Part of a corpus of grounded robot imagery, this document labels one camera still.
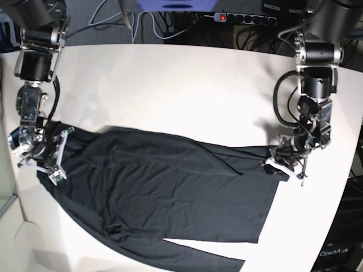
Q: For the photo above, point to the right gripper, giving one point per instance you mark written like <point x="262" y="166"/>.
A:
<point x="46" y="155"/>

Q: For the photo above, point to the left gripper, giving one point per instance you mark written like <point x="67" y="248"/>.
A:
<point x="288" y="157"/>

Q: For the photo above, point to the glass side panel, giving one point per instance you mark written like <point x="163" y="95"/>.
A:
<point x="8" y="185"/>

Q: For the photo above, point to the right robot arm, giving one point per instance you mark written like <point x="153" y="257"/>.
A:
<point x="43" y="26"/>

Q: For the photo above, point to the dark long-sleeve T-shirt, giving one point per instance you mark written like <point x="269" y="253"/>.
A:
<point x="138" y="191"/>

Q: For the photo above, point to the grey power strip red switch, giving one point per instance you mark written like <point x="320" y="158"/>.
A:
<point x="245" y="19"/>

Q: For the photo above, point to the blue plastic bin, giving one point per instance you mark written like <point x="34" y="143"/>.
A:
<point x="177" y="5"/>

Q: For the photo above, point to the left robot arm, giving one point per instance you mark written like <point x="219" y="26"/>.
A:
<point x="318" y="44"/>

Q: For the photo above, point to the black OpenArm control box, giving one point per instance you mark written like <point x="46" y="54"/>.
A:
<point x="342" y="248"/>

